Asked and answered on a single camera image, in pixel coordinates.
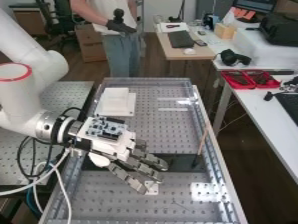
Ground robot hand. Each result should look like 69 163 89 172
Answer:
76 116 170 196

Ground small white pin block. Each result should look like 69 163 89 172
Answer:
144 181 160 195

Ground clear box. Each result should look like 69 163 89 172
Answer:
39 76 250 224

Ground thin stick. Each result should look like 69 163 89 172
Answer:
192 123 212 168

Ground person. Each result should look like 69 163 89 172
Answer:
69 0 147 79

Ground wooden desk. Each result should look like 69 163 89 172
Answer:
155 28 220 80

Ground red tray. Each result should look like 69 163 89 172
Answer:
244 69 282 90
220 70 258 90

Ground white desk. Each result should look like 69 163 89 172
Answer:
190 23 298 72
212 73 298 185

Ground black headphones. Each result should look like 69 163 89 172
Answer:
218 48 253 67

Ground black handheld controller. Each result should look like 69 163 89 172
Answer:
112 8 127 25

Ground black chair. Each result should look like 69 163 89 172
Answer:
35 0 77 36

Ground wooden cabinet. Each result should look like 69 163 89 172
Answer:
8 3 48 36

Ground small cardboard box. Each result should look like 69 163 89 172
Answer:
214 22 237 41

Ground white foam block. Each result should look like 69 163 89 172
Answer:
233 27 298 68

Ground black bag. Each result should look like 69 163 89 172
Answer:
258 12 298 47

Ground screen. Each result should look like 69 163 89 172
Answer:
232 0 280 14

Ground white cable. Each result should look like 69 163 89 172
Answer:
0 149 72 197
51 164 73 224

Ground black cable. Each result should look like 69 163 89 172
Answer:
16 106 84 179

